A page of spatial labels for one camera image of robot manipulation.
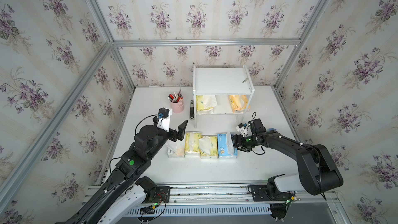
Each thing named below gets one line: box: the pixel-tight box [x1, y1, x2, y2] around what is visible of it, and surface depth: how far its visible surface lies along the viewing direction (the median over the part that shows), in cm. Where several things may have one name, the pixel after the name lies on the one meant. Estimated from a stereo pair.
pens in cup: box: [167, 87, 184, 103], surface depth 101 cm
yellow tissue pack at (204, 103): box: [195, 94, 218, 115], surface depth 87 cm
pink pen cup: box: [167, 93, 185, 114], surface depth 101 cm
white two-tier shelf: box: [193, 64, 255, 129], surface depth 80 cm
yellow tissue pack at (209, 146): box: [199, 134, 219, 160], surface depth 86 cm
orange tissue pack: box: [228, 94, 251, 114], surface depth 87 cm
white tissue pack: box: [166, 133, 186, 158], surface depth 86 cm
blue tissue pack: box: [217, 132, 238, 159], surface depth 84 cm
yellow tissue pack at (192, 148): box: [184, 131, 203, 158], surface depth 87 cm
